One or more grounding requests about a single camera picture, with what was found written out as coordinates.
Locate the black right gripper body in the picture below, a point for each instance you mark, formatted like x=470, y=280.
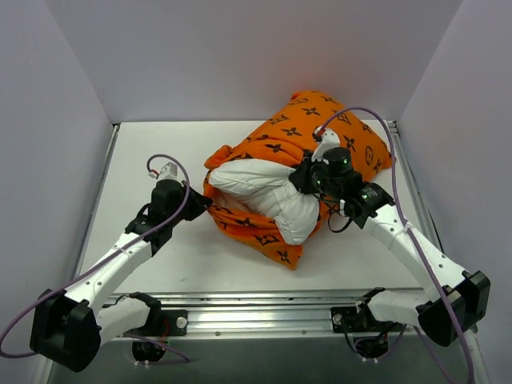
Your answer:
x=301, y=178

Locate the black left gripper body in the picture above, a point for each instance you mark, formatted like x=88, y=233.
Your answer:
x=196, y=204

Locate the white pillow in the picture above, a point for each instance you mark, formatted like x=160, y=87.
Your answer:
x=265, y=188

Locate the orange patterned pillowcase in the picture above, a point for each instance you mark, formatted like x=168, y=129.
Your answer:
x=283, y=139

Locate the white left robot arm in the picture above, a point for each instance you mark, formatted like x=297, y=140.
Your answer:
x=72, y=323

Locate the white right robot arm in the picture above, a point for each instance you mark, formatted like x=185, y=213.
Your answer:
x=452, y=299

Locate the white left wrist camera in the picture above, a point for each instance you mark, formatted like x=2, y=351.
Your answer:
x=168, y=172

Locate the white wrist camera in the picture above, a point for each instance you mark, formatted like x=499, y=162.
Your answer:
x=168, y=172
x=326, y=140

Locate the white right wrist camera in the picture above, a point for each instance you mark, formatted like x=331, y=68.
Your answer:
x=326, y=140

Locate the aluminium table edge rail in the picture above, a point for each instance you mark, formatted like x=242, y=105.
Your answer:
x=97, y=196

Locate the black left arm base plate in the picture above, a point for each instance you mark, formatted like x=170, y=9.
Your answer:
x=169, y=323

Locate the aluminium front mounting rail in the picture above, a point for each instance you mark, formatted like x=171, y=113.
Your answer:
x=287, y=314

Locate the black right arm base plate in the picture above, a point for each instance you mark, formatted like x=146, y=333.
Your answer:
x=348, y=319

